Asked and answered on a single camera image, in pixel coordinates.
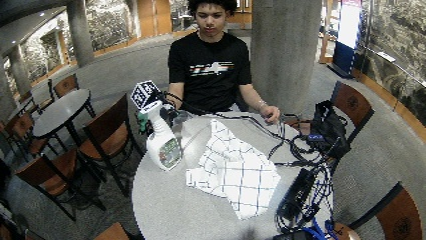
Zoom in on blue cable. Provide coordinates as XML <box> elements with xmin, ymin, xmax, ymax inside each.
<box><xmin>305</xmin><ymin>218</ymin><xmax>341</xmax><ymax>240</ymax></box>

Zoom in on slim concrete pillar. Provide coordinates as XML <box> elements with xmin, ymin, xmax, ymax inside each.
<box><xmin>65</xmin><ymin>0</ymin><xmax>96</xmax><ymax>68</ymax></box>

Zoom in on black bag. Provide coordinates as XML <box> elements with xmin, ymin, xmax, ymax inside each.
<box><xmin>307</xmin><ymin>100</ymin><xmax>351</xmax><ymax>160</ymax></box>

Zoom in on black t-shirt with striped print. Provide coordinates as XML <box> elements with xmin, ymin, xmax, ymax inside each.
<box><xmin>166</xmin><ymin>31</ymin><xmax>253</xmax><ymax>114</ymax></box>

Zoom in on bundle of black cables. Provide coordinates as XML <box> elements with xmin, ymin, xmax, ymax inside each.
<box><xmin>267</xmin><ymin>114</ymin><xmax>335</xmax><ymax>234</ymax></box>

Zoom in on black glove cable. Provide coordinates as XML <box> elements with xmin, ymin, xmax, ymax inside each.
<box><xmin>161</xmin><ymin>91</ymin><xmax>285</xmax><ymax>158</ymax></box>

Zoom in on white marker cube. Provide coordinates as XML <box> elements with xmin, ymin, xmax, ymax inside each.
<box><xmin>129</xmin><ymin>79</ymin><xmax>162</xmax><ymax>110</ymax></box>

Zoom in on wooden chair with black frame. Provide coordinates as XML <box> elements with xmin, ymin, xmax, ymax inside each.
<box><xmin>92</xmin><ymin>222</ymin><xmax>134</xmax><ymax>240</ymax></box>
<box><xmin>46</xmin><ymin>73</ymin><xmax>97</xmax><ymax>118</ymax></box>
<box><xmin>349</xmin><ymin>182</ymin><xmax>424</xmax><ymax>240</ymax></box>
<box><xmin>12</xmin><ymin>148</ymin><xmax>108</xmax><ymax>222</ymax></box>
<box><xmin>78</xmin><ymin>94</ymin><xmax>146</xmax><ymax>198</ymax></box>
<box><xmin>0</xmin><ymin>111</ymin><xmax>58</xmax><ymax>161</ymax></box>
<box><xmin>330</xmin><ymin>80</ymin><xmax>375</xmax><ymax>145</ymax></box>

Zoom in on small round grey table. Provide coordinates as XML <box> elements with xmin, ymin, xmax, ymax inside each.
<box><xmin>30</xmin><ymin>88</ymin><xmax>93</xmax><ymax>154</ymax></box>

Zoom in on white checked cloth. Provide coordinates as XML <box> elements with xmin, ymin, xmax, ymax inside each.
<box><xmin>185</xmin><ymin>119</ymin><xmax>282</xmax><ymax>221</ymax></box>

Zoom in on white and blue display stand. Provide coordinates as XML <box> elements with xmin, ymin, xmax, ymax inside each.
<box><xmin>331</xmin><ymin>0</ymin><xmax>364</xmax><ymax>78</ymax></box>

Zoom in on person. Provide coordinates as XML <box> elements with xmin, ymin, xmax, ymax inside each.
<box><xmin>166</xmin><ymin>0</ymin><xmax>282</xmax><ymax>125</ymax></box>

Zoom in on white spray bottle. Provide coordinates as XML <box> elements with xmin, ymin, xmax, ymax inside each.
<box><xmin>136</xmin><ymin>99</ymin><xmax>183</xmax><ymax>172</ymax></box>

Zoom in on black electronics box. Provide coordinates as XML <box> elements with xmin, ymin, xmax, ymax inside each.
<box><xmin>277</xmin><ymin>168</ymin><xmax>318</xmax><ymax>222</ymax></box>

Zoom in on thick concrete pillar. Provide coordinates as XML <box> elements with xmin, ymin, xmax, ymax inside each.
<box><xmin>250</xmin><ymin>0</ymin><xmax>323</xmax><ymax>107</ymax></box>

